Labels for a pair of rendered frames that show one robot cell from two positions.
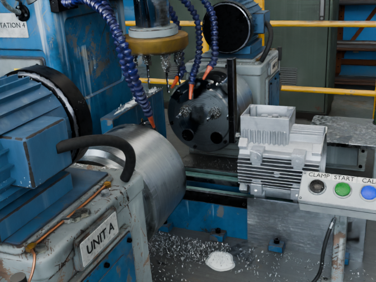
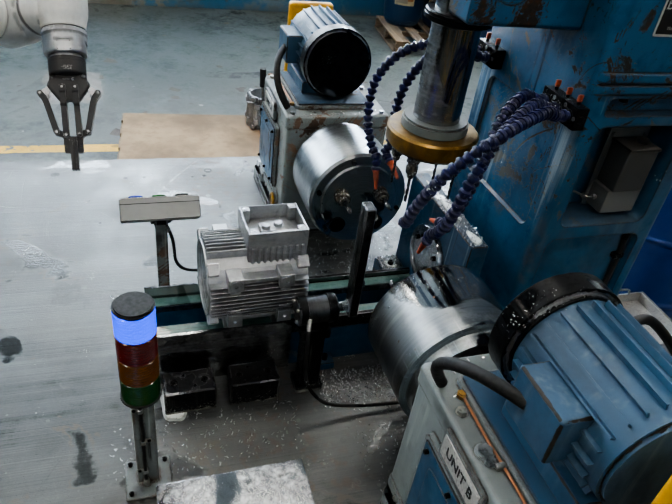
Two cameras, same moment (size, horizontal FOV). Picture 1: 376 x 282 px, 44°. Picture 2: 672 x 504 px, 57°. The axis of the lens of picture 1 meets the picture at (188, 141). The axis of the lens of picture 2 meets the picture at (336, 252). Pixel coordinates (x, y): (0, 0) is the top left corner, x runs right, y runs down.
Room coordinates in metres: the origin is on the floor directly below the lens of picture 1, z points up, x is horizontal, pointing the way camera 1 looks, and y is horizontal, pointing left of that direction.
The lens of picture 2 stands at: (1.94, -0.86, 1.83)
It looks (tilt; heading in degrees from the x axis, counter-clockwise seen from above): 36 degrees down; 134
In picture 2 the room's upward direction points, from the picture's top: 9 degrees clockwise
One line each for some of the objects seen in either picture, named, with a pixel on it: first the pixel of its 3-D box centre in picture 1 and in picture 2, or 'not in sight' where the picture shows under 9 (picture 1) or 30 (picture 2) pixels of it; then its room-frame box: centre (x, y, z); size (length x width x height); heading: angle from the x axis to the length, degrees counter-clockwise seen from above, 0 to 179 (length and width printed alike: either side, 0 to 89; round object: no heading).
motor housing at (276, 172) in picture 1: (283, 159); (250, 271); (1.11, -0.24, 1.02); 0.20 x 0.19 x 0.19; 68
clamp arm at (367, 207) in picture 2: (233, 100); (358, 262); (1.30, -0.14, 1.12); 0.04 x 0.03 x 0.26; 66
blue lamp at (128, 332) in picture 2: not in sight; (134, 319); (1.29, -0.58, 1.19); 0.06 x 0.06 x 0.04
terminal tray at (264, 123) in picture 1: (268, 124); (272, 232); (1.12, -0.21, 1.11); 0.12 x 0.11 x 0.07; 68
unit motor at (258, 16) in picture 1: (247, 53); (553, 465); (1.80, -0.25, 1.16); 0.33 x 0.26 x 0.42; 156
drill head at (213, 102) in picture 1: (214, 105); (454, 358); (1.53, -0.10, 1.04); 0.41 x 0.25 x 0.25; 156
